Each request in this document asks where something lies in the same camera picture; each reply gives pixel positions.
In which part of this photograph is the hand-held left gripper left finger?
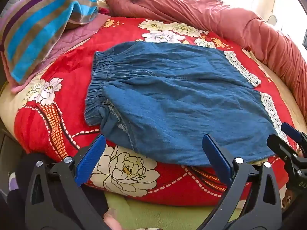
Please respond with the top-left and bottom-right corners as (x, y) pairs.
(25, 134), (116, 230)

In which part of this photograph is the purple quilted pillow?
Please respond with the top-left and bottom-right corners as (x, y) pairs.
(0, 13), (113, 95)

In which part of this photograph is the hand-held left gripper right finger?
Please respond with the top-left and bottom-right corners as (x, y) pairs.
(197, 134), (288, 230)

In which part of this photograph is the red floral blanket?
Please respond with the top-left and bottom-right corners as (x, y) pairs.
(13, 14), (298, 207)

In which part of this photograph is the striped blue brown towel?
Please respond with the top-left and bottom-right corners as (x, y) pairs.
(0, 0), (99, 85)

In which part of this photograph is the person's left hand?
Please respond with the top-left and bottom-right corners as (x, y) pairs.
(103, 208), (124, 230)

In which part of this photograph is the blue denim pants lace trim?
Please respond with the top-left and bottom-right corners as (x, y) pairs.
(84, 42), (292, 167)

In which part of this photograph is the salmon pink duvet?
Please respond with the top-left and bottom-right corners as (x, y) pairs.
(105, 0), (307, 128)

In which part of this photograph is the green bed sheet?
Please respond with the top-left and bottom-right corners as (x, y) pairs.
(104, 192), (243, 230)

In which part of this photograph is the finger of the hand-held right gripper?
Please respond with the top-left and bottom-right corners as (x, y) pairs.
(281, 122), (307, 147)
(267, 134), (301, 160)

